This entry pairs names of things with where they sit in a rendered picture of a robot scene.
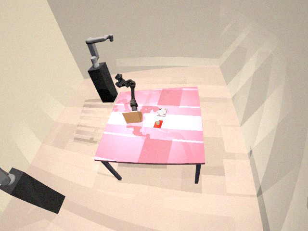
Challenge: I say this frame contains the red board with tan square handle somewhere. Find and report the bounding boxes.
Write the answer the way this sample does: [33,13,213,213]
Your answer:
[154,119,163,128]

